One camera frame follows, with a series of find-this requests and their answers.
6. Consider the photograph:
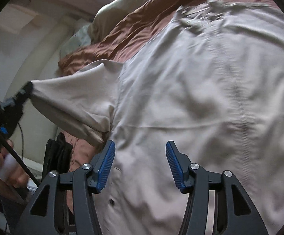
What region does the beige large garment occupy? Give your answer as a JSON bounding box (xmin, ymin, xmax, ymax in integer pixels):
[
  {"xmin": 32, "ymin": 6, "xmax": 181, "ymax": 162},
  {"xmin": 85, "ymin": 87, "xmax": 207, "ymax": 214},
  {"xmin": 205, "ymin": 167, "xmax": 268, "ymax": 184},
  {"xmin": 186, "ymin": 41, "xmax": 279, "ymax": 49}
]
[{"xmin": 31, "ymin": 0, "xmax": 284, "ymax": 234}]

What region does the person's left hand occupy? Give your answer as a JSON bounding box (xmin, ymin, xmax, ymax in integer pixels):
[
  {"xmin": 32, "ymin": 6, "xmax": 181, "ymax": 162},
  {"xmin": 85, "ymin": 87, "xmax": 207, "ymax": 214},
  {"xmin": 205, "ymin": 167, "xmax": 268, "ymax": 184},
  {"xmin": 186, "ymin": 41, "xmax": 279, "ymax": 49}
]
[{"xmin": 0, "ymin": 146, "xmax": 29, "ymax": 202}]

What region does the rust brown bed sheet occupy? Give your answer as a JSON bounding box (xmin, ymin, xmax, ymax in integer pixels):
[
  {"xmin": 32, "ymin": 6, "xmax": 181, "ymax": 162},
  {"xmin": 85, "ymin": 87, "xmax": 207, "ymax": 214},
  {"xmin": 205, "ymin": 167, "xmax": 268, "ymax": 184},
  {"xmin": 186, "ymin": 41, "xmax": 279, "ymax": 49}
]
[{"xmin": 59, "ymin": 0, "xmax": 276, "ymax": 219}]

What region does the black bag beside bed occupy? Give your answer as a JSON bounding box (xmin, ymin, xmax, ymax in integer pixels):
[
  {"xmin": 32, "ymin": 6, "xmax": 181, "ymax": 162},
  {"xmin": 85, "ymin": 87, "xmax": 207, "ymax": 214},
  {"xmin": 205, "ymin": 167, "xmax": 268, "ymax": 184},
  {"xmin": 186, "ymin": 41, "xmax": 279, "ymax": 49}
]
[{"xmin": 41, "ymin": 133, "xmax": 72, "ymax": 180}]

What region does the grey green pillow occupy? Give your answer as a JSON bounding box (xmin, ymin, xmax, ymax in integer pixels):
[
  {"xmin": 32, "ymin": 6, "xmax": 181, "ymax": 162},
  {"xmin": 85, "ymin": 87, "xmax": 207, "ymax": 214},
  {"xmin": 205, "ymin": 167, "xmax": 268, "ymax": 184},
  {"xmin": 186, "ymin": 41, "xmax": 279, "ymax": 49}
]
[{"xmin": 59, "ymin": 23, "xmax": 91, "ymax": 58}]

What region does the olive green duvet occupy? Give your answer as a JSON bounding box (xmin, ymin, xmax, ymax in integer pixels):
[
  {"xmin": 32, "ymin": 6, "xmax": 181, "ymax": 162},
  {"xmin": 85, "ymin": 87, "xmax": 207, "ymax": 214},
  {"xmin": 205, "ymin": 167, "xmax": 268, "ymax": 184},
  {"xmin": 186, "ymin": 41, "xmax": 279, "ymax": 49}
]
[{"xmin": 88, "ymin": 0, "xmax": 150, "ymax": 43}]

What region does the black cable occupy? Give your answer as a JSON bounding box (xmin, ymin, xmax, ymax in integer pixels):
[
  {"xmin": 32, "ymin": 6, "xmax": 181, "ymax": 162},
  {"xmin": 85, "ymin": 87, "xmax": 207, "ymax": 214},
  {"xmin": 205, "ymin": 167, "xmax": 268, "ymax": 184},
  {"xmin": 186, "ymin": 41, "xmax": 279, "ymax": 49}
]
[{"xmin": 0, "ymin": 120, "xmax": 41, "ymax": 186}]

